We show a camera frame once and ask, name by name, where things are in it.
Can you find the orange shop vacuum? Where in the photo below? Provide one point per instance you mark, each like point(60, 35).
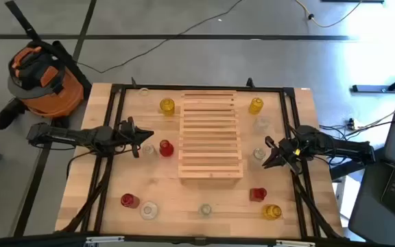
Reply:
point(46, 92)

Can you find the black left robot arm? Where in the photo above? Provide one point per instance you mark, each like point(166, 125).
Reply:
point(63, 135)

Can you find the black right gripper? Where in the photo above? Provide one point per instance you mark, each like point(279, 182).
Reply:
point(291, 151)

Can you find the clear diamond-pattern glass vase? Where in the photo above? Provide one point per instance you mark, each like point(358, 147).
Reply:
point(148, 150)

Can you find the black metal table frame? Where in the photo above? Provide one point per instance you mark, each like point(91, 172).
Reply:
point(201, 88)

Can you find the clear ribbed bulbous glass vase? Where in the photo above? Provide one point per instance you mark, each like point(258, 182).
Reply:
point(205, 209)

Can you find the silver frame bracket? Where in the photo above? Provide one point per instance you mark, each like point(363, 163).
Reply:
point(295, 243)
point(105, 239)

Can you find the wooden slatted shelf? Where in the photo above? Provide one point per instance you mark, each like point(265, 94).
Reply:
point(211, 173)

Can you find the black vacuum wand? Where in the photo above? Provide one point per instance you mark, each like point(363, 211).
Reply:
point(21, 19)

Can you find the black vacuum nozzle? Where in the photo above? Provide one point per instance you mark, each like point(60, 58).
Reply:
point(7, 115)

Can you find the red glass vase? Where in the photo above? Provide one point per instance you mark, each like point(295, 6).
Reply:
point(129, 200)
point(258, 194)
point(166, 148)

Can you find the small clear glass vase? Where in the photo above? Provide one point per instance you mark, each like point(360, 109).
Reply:
point(144, 91)

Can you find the yellow glass vase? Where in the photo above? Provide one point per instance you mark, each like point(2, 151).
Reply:
point(255, 105)
point(167, 106)
point(272, 211)

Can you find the black power adapter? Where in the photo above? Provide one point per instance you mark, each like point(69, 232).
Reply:
point(351, 123)

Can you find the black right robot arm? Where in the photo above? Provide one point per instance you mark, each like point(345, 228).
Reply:
point(338, 145)

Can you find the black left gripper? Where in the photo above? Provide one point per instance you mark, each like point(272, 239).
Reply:
point(128, 134)

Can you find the black stand base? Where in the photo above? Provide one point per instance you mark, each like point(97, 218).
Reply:
point(369, 88)

